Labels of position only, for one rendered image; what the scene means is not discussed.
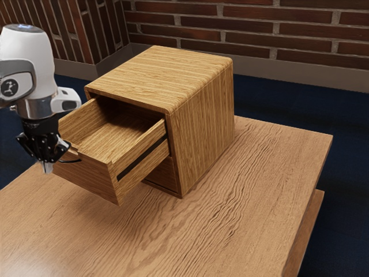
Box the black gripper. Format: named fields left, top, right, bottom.
left=15, top=113, right=72, bottom=174

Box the open wooden drawer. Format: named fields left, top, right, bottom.
left=52, top=96, right=171, bottom=207

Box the wooden drawer cabinet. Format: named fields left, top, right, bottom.
left=84, top=45, right=235, bottom=199

